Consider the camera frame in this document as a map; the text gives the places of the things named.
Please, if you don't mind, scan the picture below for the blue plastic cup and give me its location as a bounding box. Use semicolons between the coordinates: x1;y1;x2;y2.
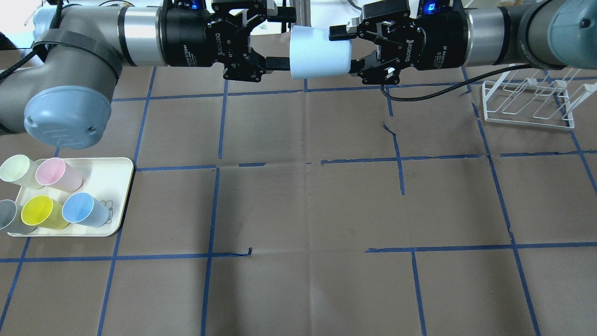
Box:
62;193;110;228

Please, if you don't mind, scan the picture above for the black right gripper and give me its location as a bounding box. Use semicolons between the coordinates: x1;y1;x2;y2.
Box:
328;0;469;85

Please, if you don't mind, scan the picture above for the yellow plastic cup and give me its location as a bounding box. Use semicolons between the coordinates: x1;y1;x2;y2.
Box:
21;195;69;230

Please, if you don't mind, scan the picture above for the cream plastic tray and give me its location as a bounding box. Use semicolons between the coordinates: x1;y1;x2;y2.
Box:
28;157;134;238

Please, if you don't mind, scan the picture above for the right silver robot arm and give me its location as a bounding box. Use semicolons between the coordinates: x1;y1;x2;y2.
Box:
327;0;597;85

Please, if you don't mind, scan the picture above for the pale green plastic cup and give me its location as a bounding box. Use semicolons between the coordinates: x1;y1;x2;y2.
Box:
0;154;43;189

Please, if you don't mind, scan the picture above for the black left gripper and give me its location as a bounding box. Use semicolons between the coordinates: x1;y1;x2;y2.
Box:
160;0;297;82

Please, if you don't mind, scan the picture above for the brown paper table cover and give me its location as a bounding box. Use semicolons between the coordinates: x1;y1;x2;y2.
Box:
1;66;597;336

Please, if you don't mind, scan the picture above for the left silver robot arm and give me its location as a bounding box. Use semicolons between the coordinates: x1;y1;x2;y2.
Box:
0;0;297;149

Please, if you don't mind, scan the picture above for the grey plastic cup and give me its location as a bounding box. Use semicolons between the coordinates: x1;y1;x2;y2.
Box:
0;199;37;234

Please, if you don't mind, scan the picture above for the light blue cup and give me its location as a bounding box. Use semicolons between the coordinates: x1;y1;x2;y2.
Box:
289;25;352;79

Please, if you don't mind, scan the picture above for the white wire cup rack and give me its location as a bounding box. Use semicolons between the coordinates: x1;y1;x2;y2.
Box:
481;68;596;131

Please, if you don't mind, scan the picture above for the pink plastic cup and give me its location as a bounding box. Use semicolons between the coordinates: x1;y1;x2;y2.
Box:
35;157;83;193

